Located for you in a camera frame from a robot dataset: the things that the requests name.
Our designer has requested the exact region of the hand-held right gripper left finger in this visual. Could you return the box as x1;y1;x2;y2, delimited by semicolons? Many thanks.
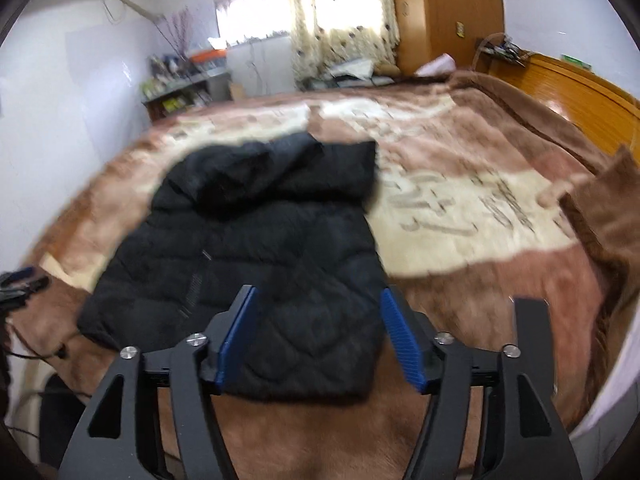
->
60;285;261;480

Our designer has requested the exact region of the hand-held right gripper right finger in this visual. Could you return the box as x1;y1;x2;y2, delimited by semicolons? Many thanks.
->
380;285;583;480

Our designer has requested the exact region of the black puffer jacket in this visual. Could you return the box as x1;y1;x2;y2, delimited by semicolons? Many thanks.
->
76;132;388;403

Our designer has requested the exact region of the brown printed plush blanket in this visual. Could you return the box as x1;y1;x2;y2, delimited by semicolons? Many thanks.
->
12;70;640;480

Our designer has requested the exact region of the white sheet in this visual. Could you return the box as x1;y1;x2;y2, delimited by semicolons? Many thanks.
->
570;310;640;442

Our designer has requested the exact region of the brown plush cloth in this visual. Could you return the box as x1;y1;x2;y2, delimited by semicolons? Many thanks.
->
557;145;640;321

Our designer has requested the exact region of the cluttered shelf unit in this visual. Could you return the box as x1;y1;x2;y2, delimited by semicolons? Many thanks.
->
141;72;233;122

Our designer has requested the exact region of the pink pillow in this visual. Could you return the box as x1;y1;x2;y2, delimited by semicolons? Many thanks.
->
417;56;457;77

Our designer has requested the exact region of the white folded cloth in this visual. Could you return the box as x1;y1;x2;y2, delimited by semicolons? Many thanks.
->
327;58;377;79

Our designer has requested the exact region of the orange box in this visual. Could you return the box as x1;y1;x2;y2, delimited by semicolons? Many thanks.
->
187;47;229;64

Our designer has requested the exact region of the power strip with plugs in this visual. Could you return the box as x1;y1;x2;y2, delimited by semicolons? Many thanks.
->
472;34;532;67

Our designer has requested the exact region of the heart patterned curtain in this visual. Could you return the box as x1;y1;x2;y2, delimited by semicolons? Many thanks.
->
280;0;401;82

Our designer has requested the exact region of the window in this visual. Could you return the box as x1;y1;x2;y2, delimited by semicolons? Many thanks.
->
215;0;296;47

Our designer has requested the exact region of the wooden wardrobe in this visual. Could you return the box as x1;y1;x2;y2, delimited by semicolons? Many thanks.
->
387;0;506;77

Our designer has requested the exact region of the thin black cable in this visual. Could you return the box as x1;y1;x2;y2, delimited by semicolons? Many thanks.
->
7;342;70;361

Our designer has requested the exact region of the hanging black cable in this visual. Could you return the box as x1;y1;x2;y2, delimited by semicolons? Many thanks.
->
247;42;264;94

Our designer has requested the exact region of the white wall pipe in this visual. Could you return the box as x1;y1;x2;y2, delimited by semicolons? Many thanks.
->
100;0;167;24

